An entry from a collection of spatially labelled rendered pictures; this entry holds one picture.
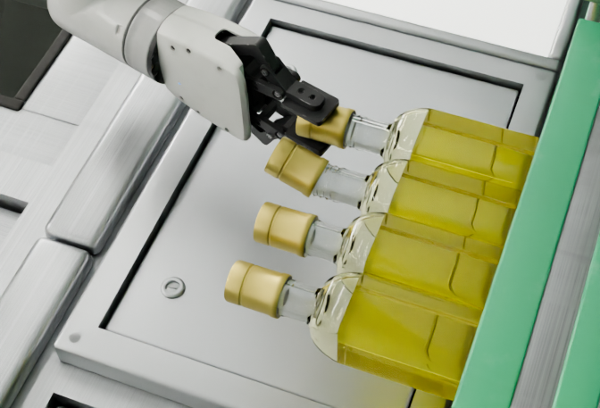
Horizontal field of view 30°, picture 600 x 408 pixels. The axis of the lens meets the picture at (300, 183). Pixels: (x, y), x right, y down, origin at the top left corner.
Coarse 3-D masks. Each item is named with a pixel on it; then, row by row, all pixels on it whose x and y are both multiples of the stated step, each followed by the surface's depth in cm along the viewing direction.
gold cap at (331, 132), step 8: (336, 112) 95; (344, 112) 95; (352, 112) 97; (296, 120) 96; (304, 120) 95; (328, 120) 95; (336, 120) 95; (344, 120) 95; (296, 128) 96; (304, 128) 96; (312, 128) 95; (320, 128) 95; (328, 128) 95; (336, 128) 95; (344, 128) 94; (304, 136) 96; (312, 136) 96; (320, 136) 96; (328, 136) 95; (336, 136) 95; (336, 144) 96
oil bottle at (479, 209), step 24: (384, 168) 90; (408, 168) 90; (432, 168) 90; (360, 192) 91; (384, 192) 89; (408, 192) 89; (432, 192) 89; (456, 192) 89; (480, 192) 88; (504, 192) 88; (408, 216) 88; (432, 216) 87; (456, 216) 87; (480, 216) 87; (504, 216) 87; (504, 240) 86
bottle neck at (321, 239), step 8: (312, 224) 88; (320, 224) 88; (328, 224) 89; (312, 232) 88; (320, 232) 88; (328, 232) 88; (336, 232) 88; (312, 240) 88; (320, 240) 88; (328, 240) 88; (336, 240) 87; (304, 248) 88; (312, 248) 88; (320, 248) 88; (328, 248) 88; (320, 256) 88; (328, 256) 88
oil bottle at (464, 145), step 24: (408, 120) 93; (432, 120) 93; (456, 120) 93; (384, 144) 94; (408, 144) 92; (432, 144) 91; (456, 144) 91; (480, 144) 91; (504, 144) 91; (528, 144) 91; (456, 168) 90; (480, 168) 90; (504, 168) 90; (528, 168) 90
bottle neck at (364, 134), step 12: (348, 120) 95; (360, 120) 95; (372, 120) 95; (348, 132) 95; (360, 132) 94; (372, 132) 94; (384, 132) 94; (348, 144) 95; (360, 144) 95; (372, 144) 94
